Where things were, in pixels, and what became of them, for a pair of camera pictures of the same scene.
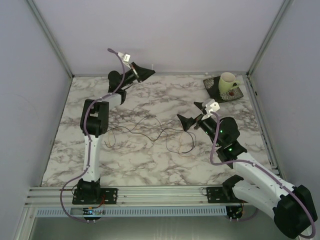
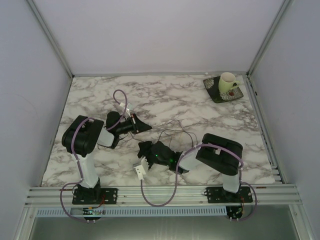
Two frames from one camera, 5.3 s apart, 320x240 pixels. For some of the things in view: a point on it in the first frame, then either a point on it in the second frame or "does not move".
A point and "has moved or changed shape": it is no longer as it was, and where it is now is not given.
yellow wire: (115, 142) has moved or changed shape
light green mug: (227, 82) does not move
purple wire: (160, 123) → (182, 129)
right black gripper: (186, 123) → (144, 149)
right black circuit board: (234, 212) does not move
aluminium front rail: (128, 196) does not move
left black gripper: (140, 74) → (138, 126)
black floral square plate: (212, 86) does not move
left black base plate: (95, 196) does not move
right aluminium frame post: (283, 8) does not move
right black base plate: (223, 195) does not move
